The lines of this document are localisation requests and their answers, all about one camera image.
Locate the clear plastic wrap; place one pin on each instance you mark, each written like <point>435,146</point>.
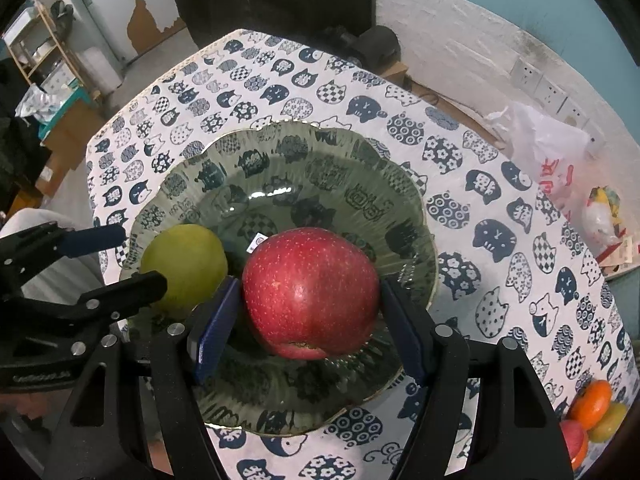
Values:
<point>37,102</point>

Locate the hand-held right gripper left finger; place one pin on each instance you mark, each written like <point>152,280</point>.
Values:
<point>215,327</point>

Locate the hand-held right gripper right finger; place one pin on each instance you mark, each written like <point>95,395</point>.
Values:
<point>400,332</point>

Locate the large cardboard box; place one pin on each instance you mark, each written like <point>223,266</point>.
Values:
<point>65,130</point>

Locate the green glass plate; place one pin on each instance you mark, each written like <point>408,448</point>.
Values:
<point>300,180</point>

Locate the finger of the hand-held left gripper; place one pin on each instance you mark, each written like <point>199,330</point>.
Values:
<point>135,287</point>
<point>95,240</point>

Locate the white plastic bucket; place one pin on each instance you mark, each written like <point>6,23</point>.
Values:
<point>100,67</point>

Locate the light red apple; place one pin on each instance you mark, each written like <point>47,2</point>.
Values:
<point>572,440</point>

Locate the white plastic bag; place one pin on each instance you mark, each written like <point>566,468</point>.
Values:
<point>545,145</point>

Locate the wooden shelf rack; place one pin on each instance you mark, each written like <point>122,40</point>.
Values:
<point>37,45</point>

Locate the orange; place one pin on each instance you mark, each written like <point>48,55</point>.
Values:
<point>592,402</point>
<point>580,461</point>

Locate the black cylinder speaker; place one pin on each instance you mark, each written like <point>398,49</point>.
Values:
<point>377,45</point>

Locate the yellow-green apple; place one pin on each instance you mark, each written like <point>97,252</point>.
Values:
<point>609,424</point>

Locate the cat print tablecloth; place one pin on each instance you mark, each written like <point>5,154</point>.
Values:
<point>350,95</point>

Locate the small cardboard box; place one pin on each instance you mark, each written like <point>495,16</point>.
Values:
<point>400,74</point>

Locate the yellow apple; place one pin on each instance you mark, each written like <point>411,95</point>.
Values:
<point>185,260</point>

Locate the white wall socket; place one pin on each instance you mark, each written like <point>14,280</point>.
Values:
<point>527,72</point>
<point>596,136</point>
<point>552,92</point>
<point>575,110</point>

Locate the large dark red apple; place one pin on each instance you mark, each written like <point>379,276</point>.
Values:
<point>310,290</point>

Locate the colourful plastic bag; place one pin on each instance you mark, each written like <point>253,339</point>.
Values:
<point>602,215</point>

